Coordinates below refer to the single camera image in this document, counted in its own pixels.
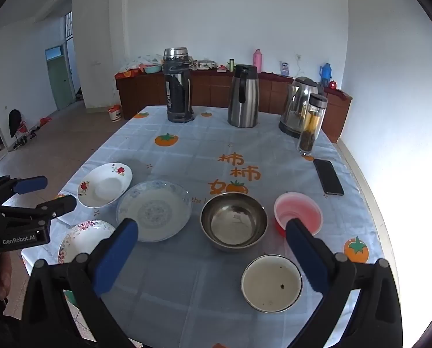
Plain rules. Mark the brown wooden cabinet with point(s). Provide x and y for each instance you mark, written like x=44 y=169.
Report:
x=208 y=90

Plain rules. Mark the blue plastic kettle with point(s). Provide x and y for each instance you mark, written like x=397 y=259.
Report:
x=325 y=74

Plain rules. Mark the red item on floor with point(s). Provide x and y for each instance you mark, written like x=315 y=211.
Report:
x=45 y=120

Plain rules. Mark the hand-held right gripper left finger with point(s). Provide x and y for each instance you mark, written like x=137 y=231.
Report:
x=116 y=257

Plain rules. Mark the stainless steel bowl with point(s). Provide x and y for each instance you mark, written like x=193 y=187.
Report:
x=234 y=221

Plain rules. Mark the blue patterned plate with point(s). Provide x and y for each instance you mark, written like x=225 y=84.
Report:
x=158 y=210

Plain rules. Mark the pink thermos flask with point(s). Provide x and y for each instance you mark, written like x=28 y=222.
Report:
x=257 y=61

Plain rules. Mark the white enamel bowl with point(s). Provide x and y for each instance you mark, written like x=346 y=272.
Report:
x=270 y=282

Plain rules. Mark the small red container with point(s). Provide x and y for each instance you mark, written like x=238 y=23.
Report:
x=332 y=85

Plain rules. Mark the black stroller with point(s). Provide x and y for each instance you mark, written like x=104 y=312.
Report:
x=16 y=123

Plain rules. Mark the persimmon print tablecloth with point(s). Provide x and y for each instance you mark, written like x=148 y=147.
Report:
x=187 y=174

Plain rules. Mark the white pot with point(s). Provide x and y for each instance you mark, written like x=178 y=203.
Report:
x=205 y=65

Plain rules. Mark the person's left hand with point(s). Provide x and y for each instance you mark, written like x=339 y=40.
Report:
x=3 y=275

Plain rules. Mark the white plate with red flowers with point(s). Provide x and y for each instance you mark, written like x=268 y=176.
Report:
x=105 y=188

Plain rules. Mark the pink plastic bowl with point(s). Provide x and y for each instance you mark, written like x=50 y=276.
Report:
x=299 y=208

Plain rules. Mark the mesh food cover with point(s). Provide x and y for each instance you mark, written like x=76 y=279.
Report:
x=141 y=60

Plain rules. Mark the steel thermal carafe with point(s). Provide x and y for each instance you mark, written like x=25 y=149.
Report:
x=246 y=98

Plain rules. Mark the steel electric kettle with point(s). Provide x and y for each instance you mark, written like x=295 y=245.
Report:
x=297 y=105

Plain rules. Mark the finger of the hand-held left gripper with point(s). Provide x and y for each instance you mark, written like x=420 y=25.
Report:
x=29 y=185
x=56 y=206

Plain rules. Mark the white plate with pink floral rim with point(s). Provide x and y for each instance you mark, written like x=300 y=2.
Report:
x=82 y=241

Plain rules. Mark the green bottle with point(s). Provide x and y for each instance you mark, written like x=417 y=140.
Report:
x=231 y=65

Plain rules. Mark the teal basin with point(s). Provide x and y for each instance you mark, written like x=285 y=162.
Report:
x=152 y=68

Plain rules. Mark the glass tea bottle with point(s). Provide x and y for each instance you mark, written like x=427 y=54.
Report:
x=312 y=127

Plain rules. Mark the white and red bucket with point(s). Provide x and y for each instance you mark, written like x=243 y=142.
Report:
x=114 y=113

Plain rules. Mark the black smartphone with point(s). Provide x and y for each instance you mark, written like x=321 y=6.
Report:
x=328 y=177

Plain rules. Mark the green door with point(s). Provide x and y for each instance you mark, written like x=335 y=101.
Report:
x=60 y=85

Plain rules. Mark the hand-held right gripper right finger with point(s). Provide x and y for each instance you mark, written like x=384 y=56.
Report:
x=306 y=257

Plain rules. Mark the clear plastic jar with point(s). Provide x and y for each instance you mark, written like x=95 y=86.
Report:
x=284 y=69

